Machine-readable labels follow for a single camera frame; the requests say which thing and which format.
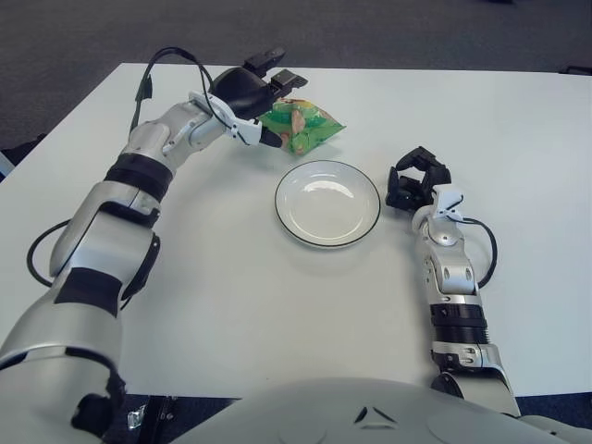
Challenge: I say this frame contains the grey robot torso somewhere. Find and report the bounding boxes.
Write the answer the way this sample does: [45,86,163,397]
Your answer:
[170,376,592,444]

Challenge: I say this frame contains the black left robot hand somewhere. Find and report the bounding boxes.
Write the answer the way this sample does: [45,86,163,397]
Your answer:
[210,45,310,150]

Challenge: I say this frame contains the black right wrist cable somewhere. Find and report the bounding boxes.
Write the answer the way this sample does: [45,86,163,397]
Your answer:
[462,216,500,289]

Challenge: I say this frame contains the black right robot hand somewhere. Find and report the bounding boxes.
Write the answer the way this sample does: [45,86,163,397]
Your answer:
[385,146,452,212]

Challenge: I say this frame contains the white plate black rim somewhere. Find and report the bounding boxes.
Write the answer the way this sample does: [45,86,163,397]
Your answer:
[274,160,383,252]

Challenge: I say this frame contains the green snack chip bag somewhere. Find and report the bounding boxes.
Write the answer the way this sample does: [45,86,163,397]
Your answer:
[258,97,348,156]

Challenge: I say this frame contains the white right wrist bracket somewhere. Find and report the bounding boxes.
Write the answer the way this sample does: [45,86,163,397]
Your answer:
[430,188,465,221]

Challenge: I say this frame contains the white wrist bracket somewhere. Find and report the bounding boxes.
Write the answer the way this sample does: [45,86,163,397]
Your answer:
[187,91,263,147]
[430,188,465,221]

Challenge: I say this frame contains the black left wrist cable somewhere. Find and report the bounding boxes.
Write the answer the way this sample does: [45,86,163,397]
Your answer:
[130,45,240,140]

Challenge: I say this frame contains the black metal frame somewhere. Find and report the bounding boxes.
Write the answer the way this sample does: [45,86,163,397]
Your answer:
[138,396,241,444]

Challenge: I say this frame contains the black left elbow cable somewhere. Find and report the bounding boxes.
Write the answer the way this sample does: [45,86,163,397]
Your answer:
[26,219,70,286]

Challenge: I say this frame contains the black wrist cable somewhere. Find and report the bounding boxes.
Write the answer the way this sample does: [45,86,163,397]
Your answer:
[130,45,240,140]
[462,216,500,289]

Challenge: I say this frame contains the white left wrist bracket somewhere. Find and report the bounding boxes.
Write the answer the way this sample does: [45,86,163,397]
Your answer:
[187,91,263,147]

